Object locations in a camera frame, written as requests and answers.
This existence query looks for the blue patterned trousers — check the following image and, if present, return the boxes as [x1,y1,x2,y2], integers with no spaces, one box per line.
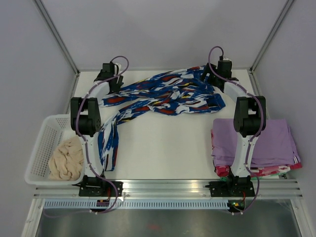
[98,66,226,171]

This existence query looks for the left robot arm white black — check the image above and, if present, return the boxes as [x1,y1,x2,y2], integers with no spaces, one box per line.
[70,62,123,178]

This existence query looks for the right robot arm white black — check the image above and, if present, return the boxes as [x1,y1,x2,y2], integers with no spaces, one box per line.
[201,56,266,196]

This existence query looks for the pink patterned folded trousers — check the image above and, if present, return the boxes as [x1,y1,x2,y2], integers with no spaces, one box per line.
[210,128,303,177]

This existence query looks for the cream crumpled garment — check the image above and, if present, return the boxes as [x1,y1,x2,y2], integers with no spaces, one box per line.
[48,136,84,181]

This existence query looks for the white perforated plastic basket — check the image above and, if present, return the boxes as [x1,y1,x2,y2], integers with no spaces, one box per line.
[24,114,84,186]

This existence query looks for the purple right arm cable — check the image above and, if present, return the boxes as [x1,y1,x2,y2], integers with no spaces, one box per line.
[208,45,266,215]

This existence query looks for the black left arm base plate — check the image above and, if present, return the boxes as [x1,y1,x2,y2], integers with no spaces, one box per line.
[79,175,123,197]

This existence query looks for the right aluminium frame post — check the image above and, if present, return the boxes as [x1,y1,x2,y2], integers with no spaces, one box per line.
[249,0,296,74]

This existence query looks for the aluminium frame post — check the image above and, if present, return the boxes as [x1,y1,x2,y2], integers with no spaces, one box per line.
[33,0,79,76]
[249,0,296,74]

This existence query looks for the left aluminium frame post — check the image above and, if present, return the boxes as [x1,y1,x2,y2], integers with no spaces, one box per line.
[33,0,79,76]

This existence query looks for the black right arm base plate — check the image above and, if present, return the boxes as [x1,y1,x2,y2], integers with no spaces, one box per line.
[205,175,255,198]

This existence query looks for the aluminium mounting rail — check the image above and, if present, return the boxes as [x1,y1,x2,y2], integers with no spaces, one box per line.
[33,179,303,199]

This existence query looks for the white slotted cable duct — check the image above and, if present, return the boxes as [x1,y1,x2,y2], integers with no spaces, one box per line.
[44,199,244,210]

